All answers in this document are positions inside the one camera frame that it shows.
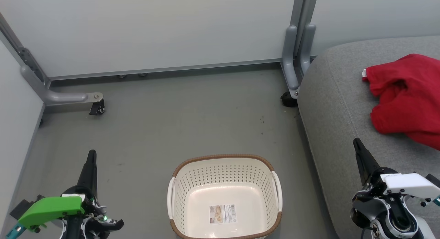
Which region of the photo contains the red clothing item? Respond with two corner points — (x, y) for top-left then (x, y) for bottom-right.
(362, 54), (440, 151)

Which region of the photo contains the grey partition bottom rail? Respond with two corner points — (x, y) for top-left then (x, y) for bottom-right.
(50, 58), (283, 81)

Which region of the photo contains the grey metal partition post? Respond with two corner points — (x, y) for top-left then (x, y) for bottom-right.
(290, 0), (318, 57)
(0, 12), (52, 88)

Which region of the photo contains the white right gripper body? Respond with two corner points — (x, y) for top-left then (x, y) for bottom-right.
(364, 167), (440, 202)

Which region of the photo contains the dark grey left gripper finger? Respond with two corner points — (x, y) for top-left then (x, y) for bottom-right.
(76, 150), (98, 198)

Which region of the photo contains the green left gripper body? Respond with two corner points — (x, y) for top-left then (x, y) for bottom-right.
(17, 186), (100, 229)

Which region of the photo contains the paper label sticker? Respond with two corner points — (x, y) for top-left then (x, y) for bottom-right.
(209, 204), (238, 225)

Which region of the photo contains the black caster wheel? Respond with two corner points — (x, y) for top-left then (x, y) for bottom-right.
(89, 99), (105, 116)
(280, 91), (298, 107)

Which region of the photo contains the white perforated laundry basket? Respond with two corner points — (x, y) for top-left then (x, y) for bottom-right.
(167, 154), (283, 239)

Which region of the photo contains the grey fabric sofa seat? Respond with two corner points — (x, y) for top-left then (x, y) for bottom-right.
(297, 36), (440, 239)

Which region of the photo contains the grey metal partition foot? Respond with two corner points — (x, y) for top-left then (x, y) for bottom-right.
(20, 65), (103, 106)
(280, 24), (316, 99)

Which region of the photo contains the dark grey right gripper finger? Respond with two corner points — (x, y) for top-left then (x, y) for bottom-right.
(353, 138), (381, 186)

